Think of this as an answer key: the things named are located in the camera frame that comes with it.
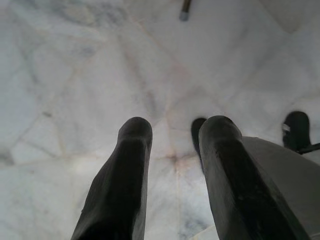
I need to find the grey robot leg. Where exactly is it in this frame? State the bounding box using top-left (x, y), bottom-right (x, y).
top-left (241, 136), bottom-right (320, 240)

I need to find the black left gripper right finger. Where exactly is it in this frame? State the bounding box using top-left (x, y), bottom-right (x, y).
top-left (198, 115), bottom-right (312, 240)

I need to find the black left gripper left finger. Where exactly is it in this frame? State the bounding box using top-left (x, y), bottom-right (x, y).
top-left (70, 116), bottom-right (154, 240)

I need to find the black left robot foot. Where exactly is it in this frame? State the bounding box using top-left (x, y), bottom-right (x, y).
top-left (191, 117), bottom-right (207, 173)

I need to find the dark furniture leg grey tip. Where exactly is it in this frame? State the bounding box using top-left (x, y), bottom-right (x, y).
top-left (179, 0), bottom-right (193, 22)

